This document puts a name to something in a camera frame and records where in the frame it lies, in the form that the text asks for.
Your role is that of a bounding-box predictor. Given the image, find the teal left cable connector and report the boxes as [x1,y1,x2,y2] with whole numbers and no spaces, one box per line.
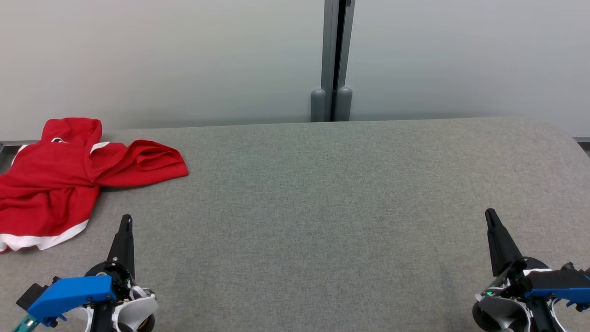
[13,314,40,332]

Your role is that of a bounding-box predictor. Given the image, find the grey partition post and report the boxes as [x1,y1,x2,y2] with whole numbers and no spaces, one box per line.
[321,0,355,121]

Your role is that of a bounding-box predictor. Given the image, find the red Bulls basketball shorts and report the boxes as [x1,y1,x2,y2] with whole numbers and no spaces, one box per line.
[0,144,101,253]

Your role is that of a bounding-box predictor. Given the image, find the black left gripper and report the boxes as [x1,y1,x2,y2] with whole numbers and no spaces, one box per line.
[85,214,139,332]

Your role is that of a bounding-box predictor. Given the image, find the grey fabric covered surface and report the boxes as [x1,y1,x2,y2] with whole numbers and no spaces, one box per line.
[0,117,590,332]

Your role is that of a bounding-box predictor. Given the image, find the grey cylinder post foot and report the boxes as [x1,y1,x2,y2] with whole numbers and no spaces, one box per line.
[311,89,326,123]
[335,87,353,122]

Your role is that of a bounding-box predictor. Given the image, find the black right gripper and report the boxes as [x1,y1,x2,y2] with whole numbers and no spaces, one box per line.
[482,208,551,298]

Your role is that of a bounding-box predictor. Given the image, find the blue left camera mount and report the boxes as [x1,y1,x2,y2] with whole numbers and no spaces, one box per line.
[27,275,117,327]

